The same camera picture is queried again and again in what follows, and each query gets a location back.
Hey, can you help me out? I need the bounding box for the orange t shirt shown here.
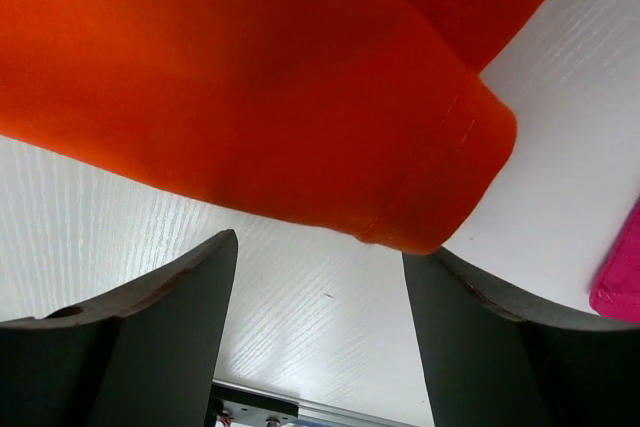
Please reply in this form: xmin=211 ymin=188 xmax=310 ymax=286
xmin=1 ymin=0 xmax=544 ymax=254

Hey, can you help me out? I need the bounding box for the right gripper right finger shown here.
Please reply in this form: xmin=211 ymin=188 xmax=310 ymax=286
xmin=403 ymin=249 xmax=639 ymax=426

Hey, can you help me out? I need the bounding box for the magenta t shirt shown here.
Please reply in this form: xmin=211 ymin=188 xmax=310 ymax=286
xmin=589 ymin=201 xmax=640 ymax=323

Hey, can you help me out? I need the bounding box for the front aluminium rail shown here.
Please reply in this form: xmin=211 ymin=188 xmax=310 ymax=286
xmin=209 ymin=379 xmax=411 ymax=427

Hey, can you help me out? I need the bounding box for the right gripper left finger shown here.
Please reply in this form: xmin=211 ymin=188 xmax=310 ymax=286
xmin=1 ymin=230 xmax=238 ymax=426

